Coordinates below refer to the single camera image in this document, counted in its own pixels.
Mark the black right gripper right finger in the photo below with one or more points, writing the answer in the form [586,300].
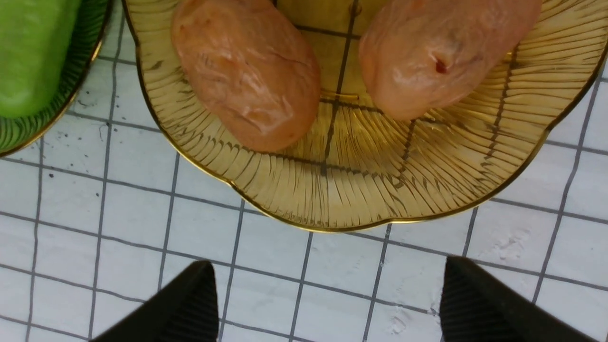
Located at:
[477,307]

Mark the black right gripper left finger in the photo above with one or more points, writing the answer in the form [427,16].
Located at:
[185,310]

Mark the brown toy potato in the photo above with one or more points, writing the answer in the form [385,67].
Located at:
[249,65]
[421,54]

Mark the green toy cucumber rounded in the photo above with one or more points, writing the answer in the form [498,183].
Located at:
[34,39]

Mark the amber glass plate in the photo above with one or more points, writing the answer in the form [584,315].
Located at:
[357,168]

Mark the green glass plate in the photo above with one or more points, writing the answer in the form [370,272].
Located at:
[91,24]

